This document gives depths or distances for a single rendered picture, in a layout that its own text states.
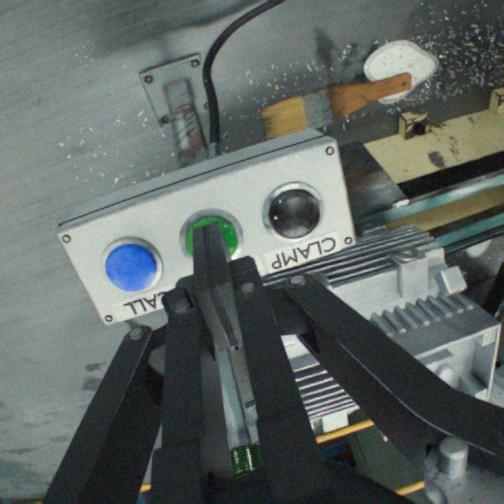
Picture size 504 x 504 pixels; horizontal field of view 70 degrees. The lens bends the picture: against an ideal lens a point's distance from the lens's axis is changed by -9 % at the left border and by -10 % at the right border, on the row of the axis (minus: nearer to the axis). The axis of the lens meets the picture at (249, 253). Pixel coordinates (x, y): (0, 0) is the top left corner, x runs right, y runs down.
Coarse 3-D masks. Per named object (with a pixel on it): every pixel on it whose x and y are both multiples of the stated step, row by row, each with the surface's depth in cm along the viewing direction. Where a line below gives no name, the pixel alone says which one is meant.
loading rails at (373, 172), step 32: (416, 128) 50; (448, 128) 52; (480, 128) 51; (352, 160) 50; (384, 160) 50; (416, 160) 49; (448, 160) 48; (480, 160) 47; (352, 192) 46; (384, 192) 45; (416, 192) 45; (448, 192) 46; (480, 192) 57; (384, 224) 49; (416, 224) 55; (448, 224) 54; (480, 224) 54
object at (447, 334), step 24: (384, 312) 37; (408, 312) 37; (432, 312) 36; (456, 312) 35; (480, 312) 34; (408, 336) 34; (432, 336) 33; (456, 336) 32; (480, 336) 33; (432, 360) 35; (456, 360) 37; (480, 360) 36; (456, 384) 39; (480, 384) 36
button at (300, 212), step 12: (288, 192) 22; (300, 192) 22; (276, 204) 22; (288, 204) 22; (300, 204) 22; (312, 204) 22; (276, 216) 22; (288, 216) 22; (300, 216) 22; (312, 216) 22; (276, 228) 23; (288, 228) 23; (300, 228) 23; (312, 228) 23
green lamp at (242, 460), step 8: (248, 448) 63; (256, 448) 64; (232, 456) 63; (240, 456) 62; (248, 456) 62; (256, 456) 63; (232, 464) 62; (240, 464) 61; (248, 464) 61; (256, 464) 61; (232, 472) 62; (240, 472) 60
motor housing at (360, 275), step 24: (360, 240) 44; (384, 240) 42; (408, 240) 41; (432, 240) 41; (312, 264) 41; (336, 264) 40; (360, 264) 39; (384, 264) 39; (432, 264) 39; (336, 288) 37; (360, 288) 38; (384, 288) 38; (432, 288) 38; (360, 312) 38; (312, 360) 36; (312, 384) 36; (336, 384) 36; (312, 408) 37; (336, 408) 38
